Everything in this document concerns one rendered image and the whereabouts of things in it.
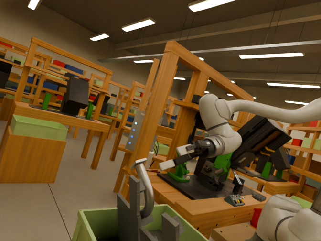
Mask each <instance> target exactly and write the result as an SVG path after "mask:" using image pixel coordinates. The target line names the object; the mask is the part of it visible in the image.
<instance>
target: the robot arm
mask: <svg viewBox="0 0 321 241"><path fill-rule="evenodd" d="M238 111H245V112H249V113H253V114H256V115H259V116H262V117H265V118H269V119H272V120H275V121H280V122H284V123H305V122H310V121H317V120H321V97H320V98H318V99H315V100H314V101H312V102H310V103H309V104H307V105H305V106H303V107H301V108H299V109H296V110H286V109H281V108H277V107H273V106H270V105H265V104H261V103H257V102H253V101H249V100H231V101H226V100H224V99H218V97H217V96H216V95H214V94H210V93H209V94H206V95H204V96H202V97H201V98H200V100H199V112H200V115H201V118H202V121H203V123H204V126H205V127H206V129H207V131H208V135H209V137H205V138H204V139H203V140H197V141H196V143H195V142H194V141H192V142H191V144H188V145H184V146H181V147H177V148H176V151H177V153H178V155H179V157H178V158H176V159H174V160H173V159H171V160H168V161H165V162H162V163H158V165H159V167H160V170H161V171H163V170H166V169H169V168H175V167H176V166H178V165H180V164H183V163H185V162H187V161H189V160H192V159H193V158H196V157H200V158H203V159H204V158H207V157H209V158H213V157H216V156H219V155H225V154H229V153H231V152H233V151H235V150H236V149H238V148H239V146H240V145H241V143H242V138H241V136H240V134H239V133H237V132H236V131H234V130H233V129H232V128H231V127H230V126H229V124H228V122H227V121H228V120H229V119H231V116H232V114H233V113H235V112H238ZM245 241H321V187H320V189H319V191H318V193H317V195H316V197H315V199H314V202H313V204H312V206H311V208H304V209H303V208H302V206H301V205H300V204H299V202H297V201H296V200H293V199H291V198H289V197H286V196H283V195H280V194H276V195H273V196H271V197H270V198H269V199H268V200H267V201H266V203H265V204H264V206H263V209H262V211H261V214H260V216H259V219H258V223H257V228H256V231H255V233H254V236H253V237H251V238H249V239H245Z"/></svg>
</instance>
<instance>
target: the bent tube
mask: <svg viewBox="0 0 321 241"><path fill-rule="evenodd" d="M146 160H147V159H146V158H143V159H140V160H136V161H135V162H134V163H133V164H132V165H131V167H130V169H133V168H135V169H136V172H137V175H138V177H139V179H141V178H142V181H143V183H144V186H145V188H146V189H145V190H144V191H143V192H144V197H145V205H144V208H141V209H140V213H141V217H142V218H145V217H148V216H149V215H150V214H151V213H152V211H153V208H154V192H153V188H152V184H151V182H150V179H149V176H148V174H147V171H146V169H145V167H144V163H145V161H146Z"/></svg>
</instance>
